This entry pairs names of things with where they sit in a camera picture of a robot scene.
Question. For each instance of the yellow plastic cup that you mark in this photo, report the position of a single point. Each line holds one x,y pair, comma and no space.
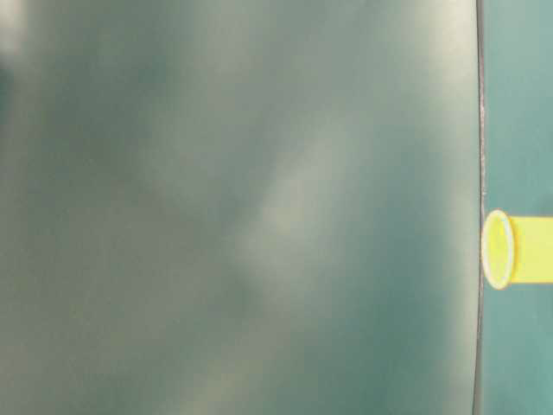
516,250

